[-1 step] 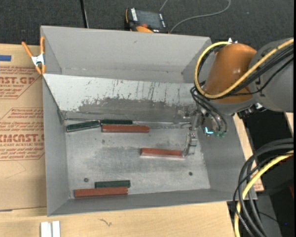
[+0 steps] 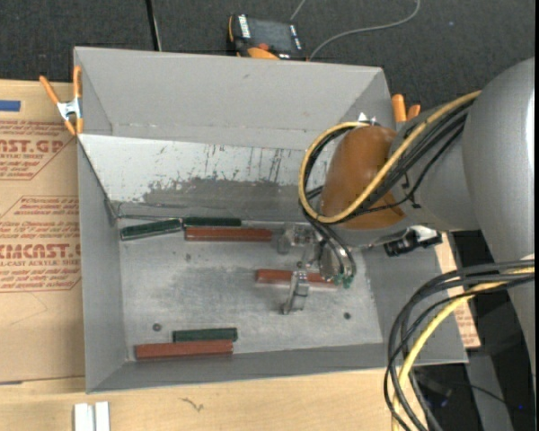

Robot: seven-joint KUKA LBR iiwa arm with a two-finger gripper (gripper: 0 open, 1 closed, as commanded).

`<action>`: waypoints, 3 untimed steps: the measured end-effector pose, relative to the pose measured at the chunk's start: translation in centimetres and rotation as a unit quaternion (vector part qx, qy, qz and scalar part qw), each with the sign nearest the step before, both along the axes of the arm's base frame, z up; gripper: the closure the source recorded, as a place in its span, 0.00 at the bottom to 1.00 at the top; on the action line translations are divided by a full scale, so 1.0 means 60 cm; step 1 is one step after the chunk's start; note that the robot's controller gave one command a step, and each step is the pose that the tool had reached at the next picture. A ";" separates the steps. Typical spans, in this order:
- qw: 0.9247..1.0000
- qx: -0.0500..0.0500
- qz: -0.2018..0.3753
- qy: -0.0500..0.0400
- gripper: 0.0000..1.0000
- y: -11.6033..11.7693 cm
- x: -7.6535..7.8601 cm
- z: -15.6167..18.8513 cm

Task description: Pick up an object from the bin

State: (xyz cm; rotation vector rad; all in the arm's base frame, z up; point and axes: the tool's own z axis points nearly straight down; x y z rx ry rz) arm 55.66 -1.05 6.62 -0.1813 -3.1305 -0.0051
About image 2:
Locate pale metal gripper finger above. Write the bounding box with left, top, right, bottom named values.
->
left=280, top=270, right=312, bottom=316
left=276, top=224, right=316, bottom=256

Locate red-brown flat block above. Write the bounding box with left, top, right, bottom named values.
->
left=254, top=268, right=339, bottom=289
left=183, top=226, right=274, bottom=242
left=134, top=339, right=235, bottom=361

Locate dark green flat block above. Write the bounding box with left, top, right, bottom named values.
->
left=182, top=215, right=243, bottom=229
left=172, top=327, right=239, bottom=344
left=119, top=218, right=182, bottom=242

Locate grey metal bin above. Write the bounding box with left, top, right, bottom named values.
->
left=73, top=46, right=471, bottom=394

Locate brown cardboard board, red print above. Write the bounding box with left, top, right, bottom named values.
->
left=0, top=77, right=482, bottom=386

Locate black cylinder on white bracket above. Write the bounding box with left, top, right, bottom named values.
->
left=383, top=224, right=444, bottom=258

